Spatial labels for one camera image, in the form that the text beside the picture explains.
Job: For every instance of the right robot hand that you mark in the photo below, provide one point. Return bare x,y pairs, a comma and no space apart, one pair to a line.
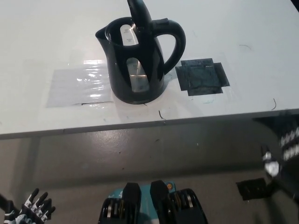
271,164

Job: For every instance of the black teal robot torso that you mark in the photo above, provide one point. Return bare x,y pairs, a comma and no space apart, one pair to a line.
132,196

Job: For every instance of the clear plastic tape sheet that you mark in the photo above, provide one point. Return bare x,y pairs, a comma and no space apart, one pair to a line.
70,88

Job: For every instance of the black tape patch on desk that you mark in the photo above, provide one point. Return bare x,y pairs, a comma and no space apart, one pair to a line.
201,79

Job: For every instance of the black electric kettle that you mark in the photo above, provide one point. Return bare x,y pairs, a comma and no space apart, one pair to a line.
121,77

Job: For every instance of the black table leg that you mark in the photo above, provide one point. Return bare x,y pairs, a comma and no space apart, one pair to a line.
271,186
5,200

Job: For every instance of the black table frame bracket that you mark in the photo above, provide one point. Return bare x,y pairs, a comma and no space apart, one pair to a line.
275,122

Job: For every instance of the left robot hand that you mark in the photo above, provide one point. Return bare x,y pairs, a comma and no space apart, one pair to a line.
32,210

